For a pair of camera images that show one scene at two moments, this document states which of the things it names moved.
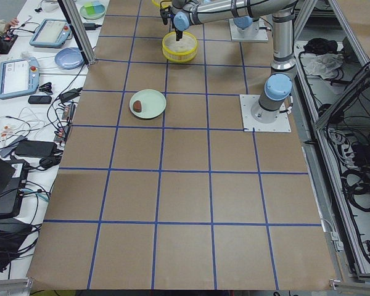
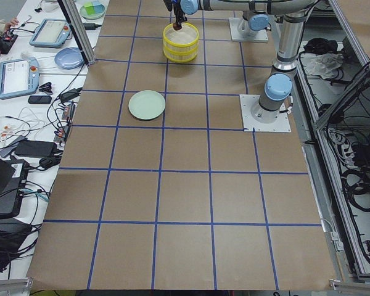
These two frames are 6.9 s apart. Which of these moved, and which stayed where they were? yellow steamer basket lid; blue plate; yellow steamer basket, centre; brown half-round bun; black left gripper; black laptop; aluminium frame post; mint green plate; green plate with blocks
Moved: yellow steamer basket lid; brown half-round bun; black left gripper
Stayed: aluminium frame post; black laptop; yellow steamer basket, centre; green plate with blocks; blue plate; mint green plate
